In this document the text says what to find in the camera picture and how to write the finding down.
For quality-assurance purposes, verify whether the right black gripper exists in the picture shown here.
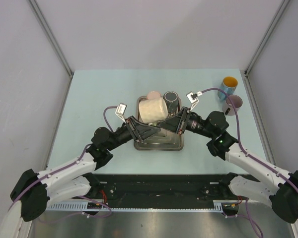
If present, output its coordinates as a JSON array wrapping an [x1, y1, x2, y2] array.
[[156, 107, 215, 139]]

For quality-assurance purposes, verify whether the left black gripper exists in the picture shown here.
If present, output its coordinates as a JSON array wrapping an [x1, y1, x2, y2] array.
[[105, 115, 159, 151]]

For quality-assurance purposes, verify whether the cream mug black handle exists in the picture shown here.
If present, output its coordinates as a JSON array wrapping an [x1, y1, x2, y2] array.
[[139, 97, 168, 123]]

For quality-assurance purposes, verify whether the purple mug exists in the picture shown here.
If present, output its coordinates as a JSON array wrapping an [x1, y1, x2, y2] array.
[[222, 95, 243, 116]]

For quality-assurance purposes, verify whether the blue butterfly mug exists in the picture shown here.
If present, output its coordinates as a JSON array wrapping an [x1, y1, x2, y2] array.
[[218, 76, 238, 101]]

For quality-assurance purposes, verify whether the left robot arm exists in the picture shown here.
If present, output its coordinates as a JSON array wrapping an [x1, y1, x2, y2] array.
[[10, 116, 161, 222]]

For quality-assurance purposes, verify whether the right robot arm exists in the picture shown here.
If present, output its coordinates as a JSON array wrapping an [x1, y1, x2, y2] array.
[[157, 107, 298, 224]]

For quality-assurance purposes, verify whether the dark grey mug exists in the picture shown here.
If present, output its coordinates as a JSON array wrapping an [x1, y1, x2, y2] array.
[[163, 91, 179, 114]]

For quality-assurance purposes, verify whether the pink orange mug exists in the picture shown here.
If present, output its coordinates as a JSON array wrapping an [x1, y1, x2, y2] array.
[[146, 91, 161, 100]]

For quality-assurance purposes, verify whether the steel tray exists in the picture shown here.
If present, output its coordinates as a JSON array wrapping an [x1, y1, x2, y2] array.
[[134, 96, 184, 151]]

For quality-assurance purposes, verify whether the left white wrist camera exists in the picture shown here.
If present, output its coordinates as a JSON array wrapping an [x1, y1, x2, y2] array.
[[115, 103, 127, 122]]

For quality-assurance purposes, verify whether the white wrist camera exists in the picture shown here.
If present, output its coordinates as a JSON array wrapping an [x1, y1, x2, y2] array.
[[186, 91, 203, 111], [115, 103, 127, 122]]

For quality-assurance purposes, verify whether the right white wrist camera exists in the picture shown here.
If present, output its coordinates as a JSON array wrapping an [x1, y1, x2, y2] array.
[[186, 91, 203, 111]]

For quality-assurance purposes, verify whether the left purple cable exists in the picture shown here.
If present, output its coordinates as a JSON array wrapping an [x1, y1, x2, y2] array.
[[7, 105, 120, 219]]

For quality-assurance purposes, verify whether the purple cable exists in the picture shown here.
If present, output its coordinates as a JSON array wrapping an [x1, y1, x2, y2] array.
[[201, 88, 298, 221], [7, 105, 120, 219]]

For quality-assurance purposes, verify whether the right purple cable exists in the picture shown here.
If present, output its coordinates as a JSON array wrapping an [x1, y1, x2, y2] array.
[[201, 88, 298, 221]]

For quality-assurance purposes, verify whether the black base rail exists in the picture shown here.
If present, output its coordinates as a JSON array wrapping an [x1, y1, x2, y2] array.
[[39, 172, 264, 211]]

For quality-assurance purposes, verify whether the white slotted cable duct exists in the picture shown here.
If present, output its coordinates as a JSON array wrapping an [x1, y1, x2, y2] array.
[[43, 199, 239, 213]]

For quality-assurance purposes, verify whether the right aluminium frame post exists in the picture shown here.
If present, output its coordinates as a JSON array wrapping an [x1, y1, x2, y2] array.
[[244, 0, 293, 75]]

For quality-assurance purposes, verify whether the aluminium frame post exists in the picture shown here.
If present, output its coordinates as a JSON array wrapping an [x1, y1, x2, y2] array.
[[244, 0, 293, 75], [27, 0, 74, 77]]

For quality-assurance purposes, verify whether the left aluminium frame post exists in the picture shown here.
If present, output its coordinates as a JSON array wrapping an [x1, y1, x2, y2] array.
[[27, 0, 74, 77]]

